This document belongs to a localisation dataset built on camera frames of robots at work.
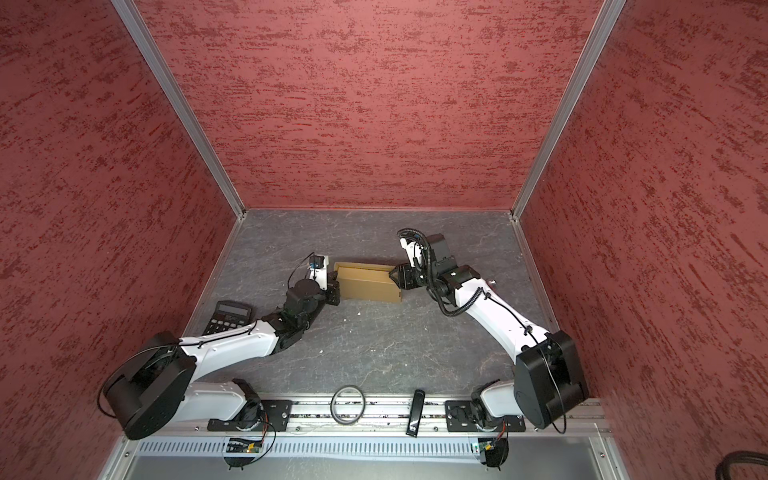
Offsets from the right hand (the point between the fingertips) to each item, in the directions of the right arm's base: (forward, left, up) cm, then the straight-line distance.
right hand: (393, 279), depth 82 cm
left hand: (+3, +17, -4) cm, 17 cm away
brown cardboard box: (+1, +8, -3) cm, 8 cm away
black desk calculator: (-3, +51, -13) cm, 53 cm away
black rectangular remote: (-31, -4, -13) cm, 34 cm away
